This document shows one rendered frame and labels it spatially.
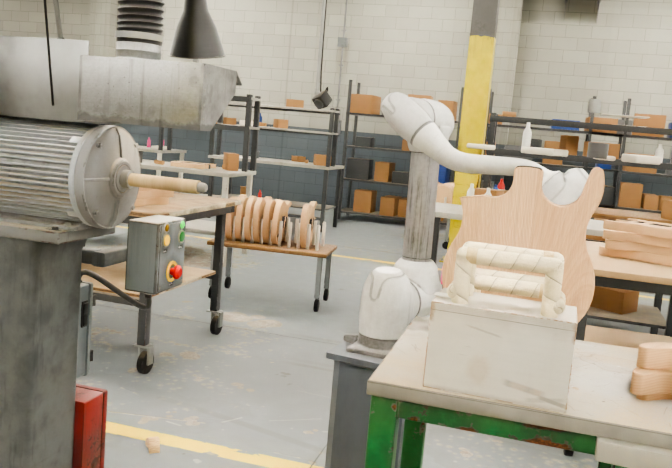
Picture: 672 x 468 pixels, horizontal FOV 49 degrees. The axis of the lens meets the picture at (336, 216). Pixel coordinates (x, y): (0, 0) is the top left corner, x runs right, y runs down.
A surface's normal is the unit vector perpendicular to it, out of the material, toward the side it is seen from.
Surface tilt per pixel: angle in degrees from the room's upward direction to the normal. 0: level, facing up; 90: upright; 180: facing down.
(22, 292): 90
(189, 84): 90
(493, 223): 90
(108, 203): 96
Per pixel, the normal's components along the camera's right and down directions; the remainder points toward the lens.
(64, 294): 0.96, 0.11
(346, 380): -0.40, 0.07
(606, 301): -0.76, 0.01
